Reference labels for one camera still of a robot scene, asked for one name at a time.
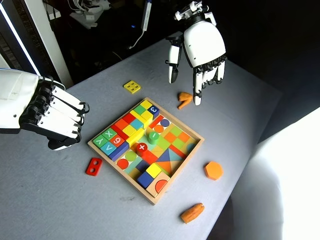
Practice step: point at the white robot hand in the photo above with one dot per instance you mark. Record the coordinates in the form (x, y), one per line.
(15, 100)
(203, 42)

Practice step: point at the green minus cylinder block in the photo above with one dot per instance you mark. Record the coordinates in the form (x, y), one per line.
(153, 138)

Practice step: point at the yellow four-hole block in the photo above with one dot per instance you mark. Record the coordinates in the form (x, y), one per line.
(127, 86)

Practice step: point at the red two-hole block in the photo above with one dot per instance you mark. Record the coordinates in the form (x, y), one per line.
(93, 172)

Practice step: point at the orange hexagon block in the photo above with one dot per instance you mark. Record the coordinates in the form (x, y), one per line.
(213, 170)

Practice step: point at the orange toy chicken drumstick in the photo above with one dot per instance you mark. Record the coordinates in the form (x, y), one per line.
(185, 100)

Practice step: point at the yellow wooden cube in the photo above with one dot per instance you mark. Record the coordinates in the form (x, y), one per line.
(129, 130)
(146, 103)
(147, 115)
(153, 170)

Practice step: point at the blue number three cube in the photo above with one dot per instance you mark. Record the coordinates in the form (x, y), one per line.
(153, 110)

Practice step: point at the green wooden cube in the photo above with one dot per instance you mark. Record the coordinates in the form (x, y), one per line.
(139, 109)

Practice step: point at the green letter Y cube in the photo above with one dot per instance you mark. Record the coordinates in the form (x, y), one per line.
(99, 141)

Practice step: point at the wooden puzzle tray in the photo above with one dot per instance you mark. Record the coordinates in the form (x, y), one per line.
(183, 137)

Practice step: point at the yellow wooden bar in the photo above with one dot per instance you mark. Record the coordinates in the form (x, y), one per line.
(133, 140)
(137, 115)

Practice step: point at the green letter X cube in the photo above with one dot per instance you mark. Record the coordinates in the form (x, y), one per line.
(108, 133)

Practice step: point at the teal letter V cube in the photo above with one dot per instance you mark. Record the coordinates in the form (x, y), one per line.
(108, 148)

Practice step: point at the teal wooden cube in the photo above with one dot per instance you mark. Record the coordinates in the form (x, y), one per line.
(137, 124)

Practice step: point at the grey table cloth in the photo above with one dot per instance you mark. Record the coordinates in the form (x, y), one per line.
(50, 200)

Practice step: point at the red wooden bar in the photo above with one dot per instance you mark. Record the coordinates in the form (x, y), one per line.
(118, 132)

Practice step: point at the red number six cube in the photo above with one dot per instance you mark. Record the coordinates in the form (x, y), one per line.
(117, 140)

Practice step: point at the white electronic device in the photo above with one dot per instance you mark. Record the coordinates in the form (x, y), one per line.
(87, 17)

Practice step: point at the blue wooden bar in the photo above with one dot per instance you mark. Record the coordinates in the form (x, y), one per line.
(120, 152)

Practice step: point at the blue wooden cube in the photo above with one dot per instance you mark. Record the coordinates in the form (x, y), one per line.
(144, 180)

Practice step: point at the orange-brown toy food piece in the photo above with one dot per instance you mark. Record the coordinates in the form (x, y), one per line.
(192, 213)

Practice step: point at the white frame post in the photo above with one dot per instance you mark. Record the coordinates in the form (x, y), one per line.
(47, 42)

